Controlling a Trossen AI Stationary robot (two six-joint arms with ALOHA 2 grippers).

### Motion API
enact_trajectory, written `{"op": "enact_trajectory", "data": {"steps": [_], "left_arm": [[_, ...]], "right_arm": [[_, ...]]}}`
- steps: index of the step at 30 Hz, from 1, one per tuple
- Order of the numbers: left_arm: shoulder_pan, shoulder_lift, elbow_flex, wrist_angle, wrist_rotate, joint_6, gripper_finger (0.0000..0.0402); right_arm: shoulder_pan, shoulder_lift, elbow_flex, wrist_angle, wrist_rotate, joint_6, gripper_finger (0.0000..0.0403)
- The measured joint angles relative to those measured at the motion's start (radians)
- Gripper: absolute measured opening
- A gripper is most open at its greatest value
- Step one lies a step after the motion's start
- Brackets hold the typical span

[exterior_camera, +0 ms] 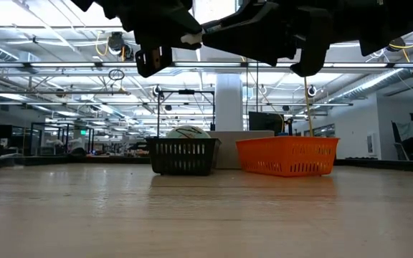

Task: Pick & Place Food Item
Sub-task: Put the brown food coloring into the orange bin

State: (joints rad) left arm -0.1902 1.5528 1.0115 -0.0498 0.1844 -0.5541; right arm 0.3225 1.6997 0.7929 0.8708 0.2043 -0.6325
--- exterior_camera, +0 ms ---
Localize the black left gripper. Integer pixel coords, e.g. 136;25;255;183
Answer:
95;0;204;78

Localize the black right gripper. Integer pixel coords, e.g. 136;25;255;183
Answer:
201;0;364;78

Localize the white marker black cap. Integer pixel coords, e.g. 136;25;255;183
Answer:
180;21;229;47

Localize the grey office chair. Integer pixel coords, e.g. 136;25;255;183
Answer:
391;120;413;161

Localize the white building column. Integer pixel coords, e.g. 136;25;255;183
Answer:
215;73;244;132

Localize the black monitor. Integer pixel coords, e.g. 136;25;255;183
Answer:
248;111;285;137

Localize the black slotted plastic basket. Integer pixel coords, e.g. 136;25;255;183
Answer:
146;137;223;177

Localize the orange slotted plastic basket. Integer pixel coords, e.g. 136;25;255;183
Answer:
235;135;341;178

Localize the thin black hanging cable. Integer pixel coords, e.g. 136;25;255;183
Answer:
255;66;260;114

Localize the black metal frame stand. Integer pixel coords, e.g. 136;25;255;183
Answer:
156;89;217;139

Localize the yellow hanging cable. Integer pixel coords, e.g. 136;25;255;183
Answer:
303;77;315;138

